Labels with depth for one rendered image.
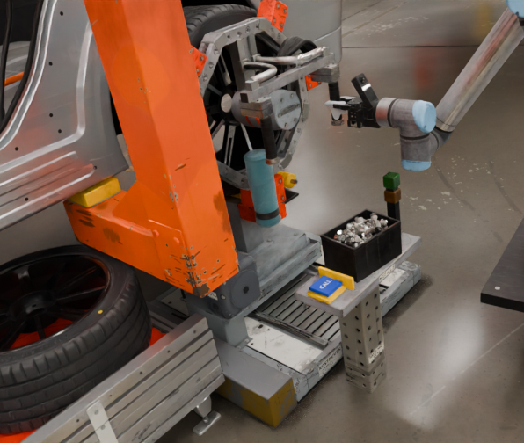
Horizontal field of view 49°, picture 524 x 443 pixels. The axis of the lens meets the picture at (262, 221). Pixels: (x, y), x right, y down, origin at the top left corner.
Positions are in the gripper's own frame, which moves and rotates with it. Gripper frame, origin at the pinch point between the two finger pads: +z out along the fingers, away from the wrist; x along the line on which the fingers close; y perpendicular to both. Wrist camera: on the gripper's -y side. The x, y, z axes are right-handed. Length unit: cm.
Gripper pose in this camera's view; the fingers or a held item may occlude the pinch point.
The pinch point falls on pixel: (331, 100)
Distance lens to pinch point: 202.0
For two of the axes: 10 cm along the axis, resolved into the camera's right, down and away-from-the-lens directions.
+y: 1.7, 8.7, 4.7
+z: -7.2, -2.2, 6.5
